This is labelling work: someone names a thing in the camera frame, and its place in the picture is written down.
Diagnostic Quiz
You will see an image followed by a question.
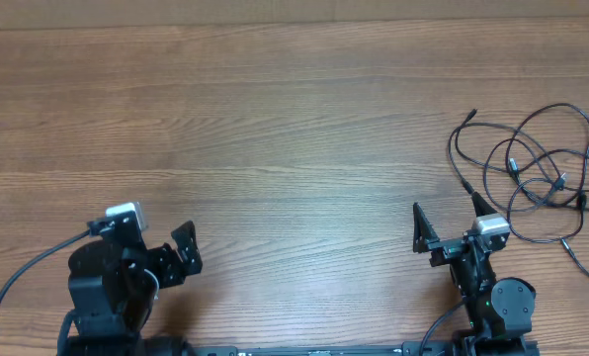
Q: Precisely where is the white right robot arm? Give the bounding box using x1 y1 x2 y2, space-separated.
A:
413 192 540 355

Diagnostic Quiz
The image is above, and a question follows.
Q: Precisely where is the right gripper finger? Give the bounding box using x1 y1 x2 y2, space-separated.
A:
413 203 440 253
471 191 497 217

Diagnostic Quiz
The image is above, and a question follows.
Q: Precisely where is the black USB cable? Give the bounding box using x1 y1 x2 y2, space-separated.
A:
454 108 589 286
446 122 570 214
504 102 589 222

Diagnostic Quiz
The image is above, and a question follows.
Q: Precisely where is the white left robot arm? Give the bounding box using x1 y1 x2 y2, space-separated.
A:
57 221 203 356

